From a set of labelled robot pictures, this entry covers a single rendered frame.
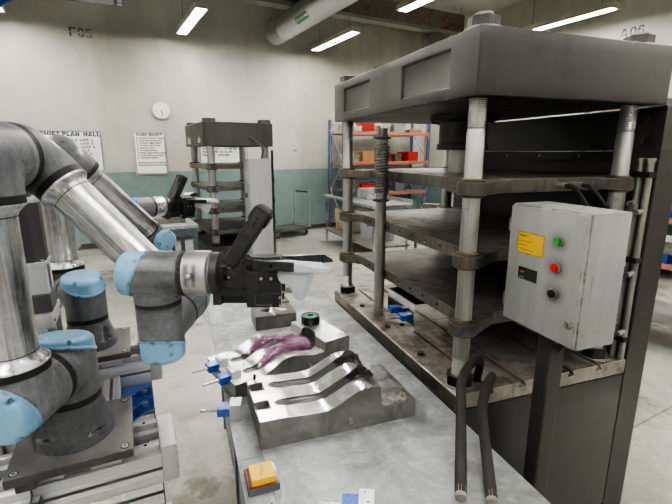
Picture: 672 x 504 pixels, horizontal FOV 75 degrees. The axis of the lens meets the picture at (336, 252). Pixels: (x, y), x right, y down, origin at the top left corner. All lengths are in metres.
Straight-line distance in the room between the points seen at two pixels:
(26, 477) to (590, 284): 1.40
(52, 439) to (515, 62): 1.55
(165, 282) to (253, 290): 0.14
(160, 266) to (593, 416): 1.90
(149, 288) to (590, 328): 1.19
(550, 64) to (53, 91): 7.72
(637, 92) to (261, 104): 7.71
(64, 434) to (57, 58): 7.79
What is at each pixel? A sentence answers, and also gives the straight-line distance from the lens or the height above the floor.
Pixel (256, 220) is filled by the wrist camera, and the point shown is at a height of 1.53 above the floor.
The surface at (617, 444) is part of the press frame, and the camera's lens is 2.45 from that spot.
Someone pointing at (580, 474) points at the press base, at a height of 0.27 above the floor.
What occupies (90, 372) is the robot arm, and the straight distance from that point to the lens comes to 1.06.
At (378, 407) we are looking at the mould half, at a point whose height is 0.86.
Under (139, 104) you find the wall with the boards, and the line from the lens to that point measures 8.55.
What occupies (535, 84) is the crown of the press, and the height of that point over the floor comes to 1.84.
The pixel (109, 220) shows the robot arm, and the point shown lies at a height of 1.51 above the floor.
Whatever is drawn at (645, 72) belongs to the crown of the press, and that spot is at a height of 1.91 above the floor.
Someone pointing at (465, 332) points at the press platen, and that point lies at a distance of 1.63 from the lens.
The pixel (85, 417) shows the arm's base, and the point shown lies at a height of 1.10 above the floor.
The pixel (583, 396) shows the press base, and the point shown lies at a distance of 2.14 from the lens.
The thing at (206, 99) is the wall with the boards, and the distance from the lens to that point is 8.75.
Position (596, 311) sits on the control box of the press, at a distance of 1.47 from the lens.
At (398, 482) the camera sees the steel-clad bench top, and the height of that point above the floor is 0.80.
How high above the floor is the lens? 1.63
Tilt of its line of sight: 13 degrees down
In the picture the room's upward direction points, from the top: straight up
